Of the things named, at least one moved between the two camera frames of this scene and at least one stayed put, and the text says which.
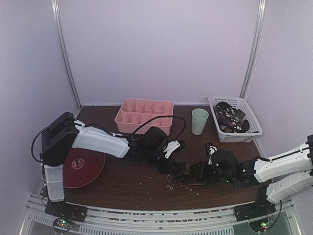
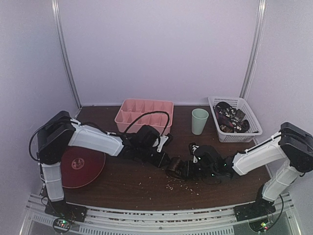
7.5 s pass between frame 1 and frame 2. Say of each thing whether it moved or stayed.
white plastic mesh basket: stayed
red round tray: stayed
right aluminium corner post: stayed
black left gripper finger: moved
